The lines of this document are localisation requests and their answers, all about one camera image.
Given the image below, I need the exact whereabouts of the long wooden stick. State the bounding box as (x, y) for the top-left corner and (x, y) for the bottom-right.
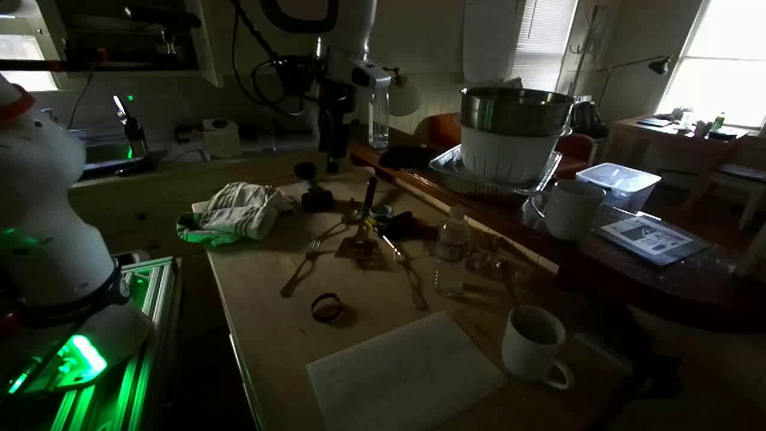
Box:
(350, 141), (562, 279)

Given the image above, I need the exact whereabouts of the metal baking tray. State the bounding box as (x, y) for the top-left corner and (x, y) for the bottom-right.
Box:
(429, 146), (562, 196)

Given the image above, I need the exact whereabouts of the steel mixing bowl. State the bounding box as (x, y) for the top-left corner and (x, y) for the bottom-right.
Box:
(459, 86), (573, 136)

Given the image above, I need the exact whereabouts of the clear plastic water bottle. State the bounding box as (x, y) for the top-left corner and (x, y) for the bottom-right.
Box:
(437, 208), (473, 298)

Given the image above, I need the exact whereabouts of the black spatula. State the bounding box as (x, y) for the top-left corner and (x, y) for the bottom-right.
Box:
(336, 177), (378, 261)

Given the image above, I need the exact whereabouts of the metal spoon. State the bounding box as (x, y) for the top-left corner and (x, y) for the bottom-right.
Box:
(281, 243), (323, 298)

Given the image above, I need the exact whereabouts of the wooden side table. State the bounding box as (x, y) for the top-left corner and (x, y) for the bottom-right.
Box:
(603, 117), (766, 220)

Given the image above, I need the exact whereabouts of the dark ring band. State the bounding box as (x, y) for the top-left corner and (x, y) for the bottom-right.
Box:
(312, 292), (346, 324)

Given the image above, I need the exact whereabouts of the clear soap pump bottle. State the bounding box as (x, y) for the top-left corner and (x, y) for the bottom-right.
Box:
(352, 62), (394, 152)

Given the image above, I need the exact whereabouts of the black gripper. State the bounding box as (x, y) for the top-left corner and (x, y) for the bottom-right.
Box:
(273, 56), (354, 173)

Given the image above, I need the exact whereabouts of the white desk lamp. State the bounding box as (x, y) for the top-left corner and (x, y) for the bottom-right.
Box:
(390, 69), (422, 117)

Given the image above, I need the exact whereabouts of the white ribbed bowl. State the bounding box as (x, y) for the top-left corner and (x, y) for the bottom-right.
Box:
(459, 127), (555, 184)

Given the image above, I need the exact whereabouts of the white mug on counter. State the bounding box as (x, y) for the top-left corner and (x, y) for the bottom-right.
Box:
(529, 180), (607, 243)

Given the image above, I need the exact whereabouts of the white striped cloth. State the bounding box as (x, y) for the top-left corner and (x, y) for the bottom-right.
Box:
(175, 182), (291, 249)

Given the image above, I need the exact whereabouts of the white mug near front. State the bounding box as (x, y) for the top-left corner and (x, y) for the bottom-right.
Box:
(501, 304), (575, 391)

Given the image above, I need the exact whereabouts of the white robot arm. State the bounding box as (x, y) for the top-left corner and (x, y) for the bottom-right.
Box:
(0, 77), (154, 397)

